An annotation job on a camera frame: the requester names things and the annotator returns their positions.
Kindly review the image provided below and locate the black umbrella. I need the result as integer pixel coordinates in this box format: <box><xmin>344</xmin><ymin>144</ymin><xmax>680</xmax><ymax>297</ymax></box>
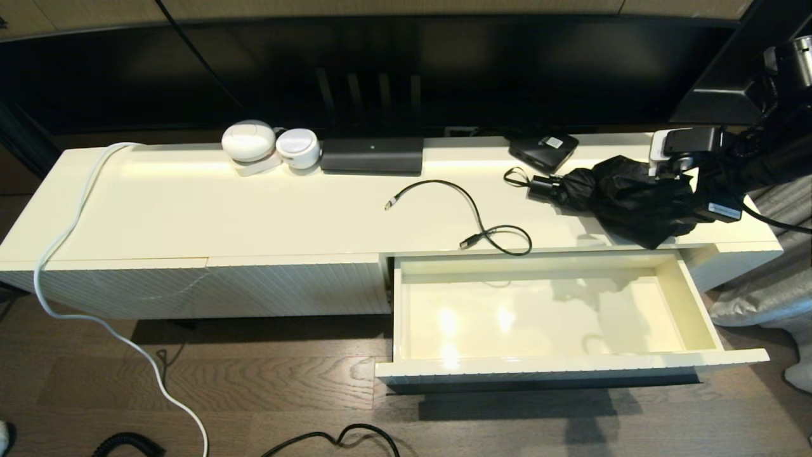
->
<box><xmin>504</xmin><ymin>156</ymin><xmax>706</xmax><ymax>250</ymax></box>

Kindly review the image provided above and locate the white fluted drawer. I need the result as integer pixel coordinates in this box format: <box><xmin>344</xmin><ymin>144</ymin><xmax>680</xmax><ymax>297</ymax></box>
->
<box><xmin>374</xmin><ymin>251</ymin><xmax>770</xmax><ymax>385</ymax></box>

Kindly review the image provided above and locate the long black looped cable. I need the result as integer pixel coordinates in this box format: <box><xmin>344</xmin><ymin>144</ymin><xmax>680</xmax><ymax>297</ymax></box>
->
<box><xmin>384</xmin><ymin>180</ymin><xmax>533</xmax><ymax>257</ymax></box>

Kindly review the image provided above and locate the white tv cabinet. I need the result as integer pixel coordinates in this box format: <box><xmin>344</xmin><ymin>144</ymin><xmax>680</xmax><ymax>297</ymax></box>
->
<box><xmin>0</xmin><ymin>132</ymin><xmax>784</xmax><ymax>331</ymax></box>

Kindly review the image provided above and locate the black shelf unit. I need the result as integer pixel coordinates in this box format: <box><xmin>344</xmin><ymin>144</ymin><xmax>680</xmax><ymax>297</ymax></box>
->
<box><xmin>666</xmin><ymin>0</ymin><xmax>812</xmax><ymax>126</ymax></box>

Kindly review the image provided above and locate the grey curtain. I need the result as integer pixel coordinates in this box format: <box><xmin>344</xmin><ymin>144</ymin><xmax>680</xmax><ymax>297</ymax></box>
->
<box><xmin>705</xmin><ymin>95</ymin><xmax>812</xmax><ymax>381</ymax></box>

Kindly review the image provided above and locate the small black set-top box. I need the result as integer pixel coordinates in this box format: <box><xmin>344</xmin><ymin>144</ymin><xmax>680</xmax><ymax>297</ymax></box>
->
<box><xmin>508</xmin><ymin>133</ymin><xmax>579</xmax><ymax>174</ymax></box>

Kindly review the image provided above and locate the white rounded floor object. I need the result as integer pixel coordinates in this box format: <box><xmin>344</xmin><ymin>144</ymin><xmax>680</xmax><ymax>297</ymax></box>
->
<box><xmin>784</xmin><ymin>363</ymin><xmax>812</xmax><ymax>394</ymax></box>

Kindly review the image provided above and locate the black television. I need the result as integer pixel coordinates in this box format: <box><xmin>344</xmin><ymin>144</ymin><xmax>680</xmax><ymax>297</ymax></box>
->
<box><xmin>0</xmin><ymin>14</ymin><xmax>746</xmax><ymax>137</ymax></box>

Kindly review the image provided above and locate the black router with antennas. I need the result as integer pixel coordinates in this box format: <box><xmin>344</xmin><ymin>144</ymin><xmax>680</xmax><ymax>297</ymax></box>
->
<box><xmin>315</xmin><ymin>67</ymin><xmax>424</xmax><ymax>176</ymax></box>

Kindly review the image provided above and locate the small white round device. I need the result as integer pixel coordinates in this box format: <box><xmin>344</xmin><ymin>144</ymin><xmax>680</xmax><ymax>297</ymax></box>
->
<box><xmin>276</xmin><ymin>129</ymin><xmax>321</xmax><ymax>170</ymax></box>

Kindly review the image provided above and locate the white egg-shaped device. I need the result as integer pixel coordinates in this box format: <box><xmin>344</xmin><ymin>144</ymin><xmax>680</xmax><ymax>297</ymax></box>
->
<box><xmin>221</xmin><ymin>120</ymin><xmax>278</xmax><ymax>163</ymax></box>

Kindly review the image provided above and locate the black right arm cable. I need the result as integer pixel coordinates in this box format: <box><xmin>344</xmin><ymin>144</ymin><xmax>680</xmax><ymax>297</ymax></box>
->
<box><xmin>742</xmin><ymin>203</ymin><xmax>812</xmax><ymax>234</ymax></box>

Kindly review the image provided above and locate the black floor cable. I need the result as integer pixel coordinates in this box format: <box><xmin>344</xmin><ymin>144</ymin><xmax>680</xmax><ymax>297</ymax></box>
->
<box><xmin>260</xmin><ymin>423</ymin><xmax>400</xmax><ymax>457</ymax></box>

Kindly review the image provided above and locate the black coiled cable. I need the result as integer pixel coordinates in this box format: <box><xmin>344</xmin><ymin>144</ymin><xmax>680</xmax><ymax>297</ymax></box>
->
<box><xmin>92</xmin><ymin>432</ymin><xmax>167</xmax><ymax>457</ymax></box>

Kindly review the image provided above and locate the white power cable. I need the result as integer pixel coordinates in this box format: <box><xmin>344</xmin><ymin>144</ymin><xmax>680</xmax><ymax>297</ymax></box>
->
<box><xmin>34</xmin><ymin>143</ymin><xmax>210</xmax><ymax>457</ymax></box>

